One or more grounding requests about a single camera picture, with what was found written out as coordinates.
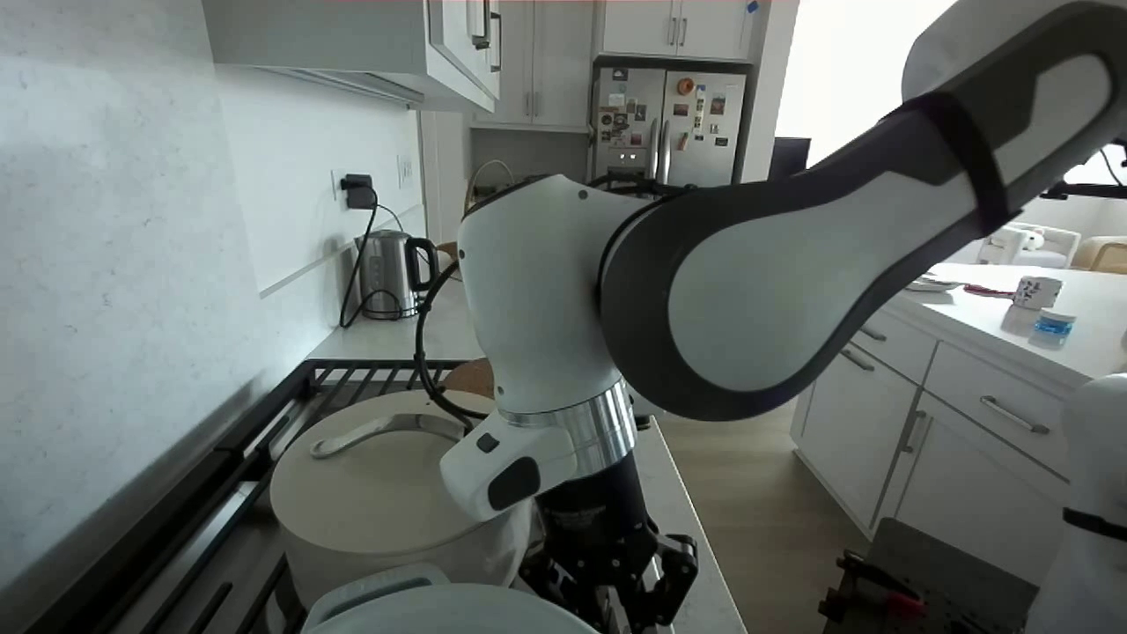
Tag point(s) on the orange and black clamp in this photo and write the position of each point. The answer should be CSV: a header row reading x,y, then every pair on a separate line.
x,y
875,599

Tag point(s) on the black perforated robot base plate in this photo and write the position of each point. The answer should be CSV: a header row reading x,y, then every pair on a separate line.
x,y
974,585

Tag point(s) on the blue and white box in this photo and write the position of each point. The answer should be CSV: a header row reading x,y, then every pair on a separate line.
x,y
1056,329

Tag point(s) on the small white countertop item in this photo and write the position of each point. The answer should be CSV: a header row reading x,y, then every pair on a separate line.
x,y
1036,292

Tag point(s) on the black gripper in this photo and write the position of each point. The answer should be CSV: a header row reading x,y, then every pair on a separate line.
x,y
595,549

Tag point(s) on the white cabinet above refrigerator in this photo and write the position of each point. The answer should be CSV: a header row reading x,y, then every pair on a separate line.
x,y
674,27

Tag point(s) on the black gas stove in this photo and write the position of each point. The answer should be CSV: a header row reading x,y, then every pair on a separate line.
x,y
355,378

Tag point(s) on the white base cabinets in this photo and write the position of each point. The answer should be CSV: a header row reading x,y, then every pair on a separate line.
x,y
939,410

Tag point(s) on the small black box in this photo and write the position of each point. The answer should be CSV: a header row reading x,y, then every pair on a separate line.
x,y
791,157

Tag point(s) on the white wall cabinet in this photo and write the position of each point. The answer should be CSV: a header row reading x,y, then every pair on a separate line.
x,y
355,35

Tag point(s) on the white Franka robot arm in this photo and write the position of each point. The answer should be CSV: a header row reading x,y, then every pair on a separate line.
x,y
764,269

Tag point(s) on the small white pot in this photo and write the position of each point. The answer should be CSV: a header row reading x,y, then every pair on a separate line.
x,y
445,610

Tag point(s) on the black wall plug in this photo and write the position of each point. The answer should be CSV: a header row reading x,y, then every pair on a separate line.
x,y
357,192

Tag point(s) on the steel refrigerator with magnets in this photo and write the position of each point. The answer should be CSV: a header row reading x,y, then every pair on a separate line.
x,y
672,116

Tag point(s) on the steel electric kettle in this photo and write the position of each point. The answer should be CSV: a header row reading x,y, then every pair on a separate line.
x,y
389,277

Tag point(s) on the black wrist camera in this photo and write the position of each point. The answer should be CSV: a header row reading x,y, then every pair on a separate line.
x,y
672,580

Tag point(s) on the large white pot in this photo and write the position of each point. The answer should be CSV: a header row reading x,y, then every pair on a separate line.
x,y
389,549

